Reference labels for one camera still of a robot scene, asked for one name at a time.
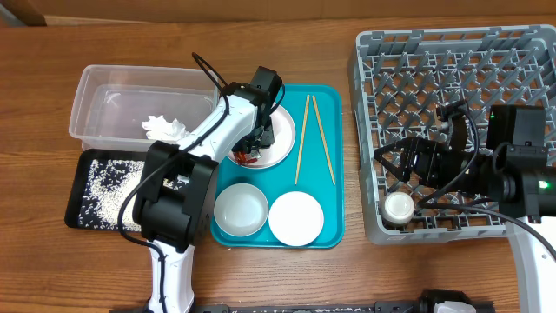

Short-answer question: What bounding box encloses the red snack wrapper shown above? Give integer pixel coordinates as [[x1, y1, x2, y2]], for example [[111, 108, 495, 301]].
[[233, 150, 261, 166]]

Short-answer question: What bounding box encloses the white paper cup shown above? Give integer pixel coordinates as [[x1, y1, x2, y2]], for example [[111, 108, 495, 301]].
[[381, 191, 415, 225]]

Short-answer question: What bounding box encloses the wooden chopstick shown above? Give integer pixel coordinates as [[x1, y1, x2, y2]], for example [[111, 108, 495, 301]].
[[312, 95, 336, 185], [295, 94, 310, 185]]

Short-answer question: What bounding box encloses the grey bowl with rice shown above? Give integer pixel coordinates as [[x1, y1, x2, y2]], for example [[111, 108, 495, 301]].
[[214, 183, 269, 237]]

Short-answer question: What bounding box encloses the white bowl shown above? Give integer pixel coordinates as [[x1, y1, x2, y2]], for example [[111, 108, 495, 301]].
[[268, 191, 324, 247]]

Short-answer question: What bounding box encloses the white napkin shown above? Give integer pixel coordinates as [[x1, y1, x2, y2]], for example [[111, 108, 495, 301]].
[[142, 115, 189, 143]]

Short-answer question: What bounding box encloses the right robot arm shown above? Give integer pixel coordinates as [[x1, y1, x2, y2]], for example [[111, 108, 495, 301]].
[[374, 100, 555, 312]]

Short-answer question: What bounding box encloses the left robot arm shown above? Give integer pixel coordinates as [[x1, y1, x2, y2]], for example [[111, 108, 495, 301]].
[[124, 67, 285, 312]]

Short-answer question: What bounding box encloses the grey dishwasher rack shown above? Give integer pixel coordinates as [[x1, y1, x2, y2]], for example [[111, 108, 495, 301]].
[[348, 24, 555, 245]]

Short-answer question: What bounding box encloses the white round plate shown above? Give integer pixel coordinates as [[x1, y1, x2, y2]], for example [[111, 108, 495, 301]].
[[244, 107, 295, 169]]

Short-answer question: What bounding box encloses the teal serving tray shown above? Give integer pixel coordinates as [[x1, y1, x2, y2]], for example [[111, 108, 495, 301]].
[[216, 84, 345, 249]]

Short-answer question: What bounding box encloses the clear plastic bin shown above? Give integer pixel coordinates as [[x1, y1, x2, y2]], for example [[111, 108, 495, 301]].
[[69, 65, 217, 152]]

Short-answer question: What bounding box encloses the spilled white rice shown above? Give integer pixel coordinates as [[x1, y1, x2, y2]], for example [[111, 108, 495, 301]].
[[77, 158, 183, 231]]

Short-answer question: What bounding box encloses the black plastic tray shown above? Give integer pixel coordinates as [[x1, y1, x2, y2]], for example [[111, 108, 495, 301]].
[[63, 148, 196, 232]]

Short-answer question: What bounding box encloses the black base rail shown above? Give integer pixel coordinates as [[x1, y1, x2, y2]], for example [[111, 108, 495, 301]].
[[108, 289, 496, 313]]

